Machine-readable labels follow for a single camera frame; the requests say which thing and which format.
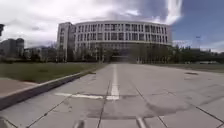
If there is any grey building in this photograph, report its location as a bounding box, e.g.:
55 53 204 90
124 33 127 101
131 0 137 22
0 37 25 58

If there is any row of trees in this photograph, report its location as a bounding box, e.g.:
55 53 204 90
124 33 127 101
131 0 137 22
19 43 224 65

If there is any grey stone kerb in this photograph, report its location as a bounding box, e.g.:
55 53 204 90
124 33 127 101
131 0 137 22
0 68 101 111

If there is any robot's own part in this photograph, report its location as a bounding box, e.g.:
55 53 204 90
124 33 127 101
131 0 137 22
73 120 85 128
136 117 148 128

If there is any grey paved plaza ground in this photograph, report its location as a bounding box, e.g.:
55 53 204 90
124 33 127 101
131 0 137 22
0 63 224 128

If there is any reddish ground strip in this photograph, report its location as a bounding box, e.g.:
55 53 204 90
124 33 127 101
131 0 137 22
0 78 38 98

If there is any grass field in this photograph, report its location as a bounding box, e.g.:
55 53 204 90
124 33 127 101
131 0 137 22
0 62 108 84

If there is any grass strip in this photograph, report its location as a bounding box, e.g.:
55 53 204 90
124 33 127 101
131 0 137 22
156 62 224 74

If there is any white painted line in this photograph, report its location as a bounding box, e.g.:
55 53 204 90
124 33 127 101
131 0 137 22
54 63 121 102

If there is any manhole cover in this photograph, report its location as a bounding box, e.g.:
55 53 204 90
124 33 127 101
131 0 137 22
184 71 200 76

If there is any large curved pale building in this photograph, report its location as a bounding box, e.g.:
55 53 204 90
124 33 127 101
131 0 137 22
55 20 174 63

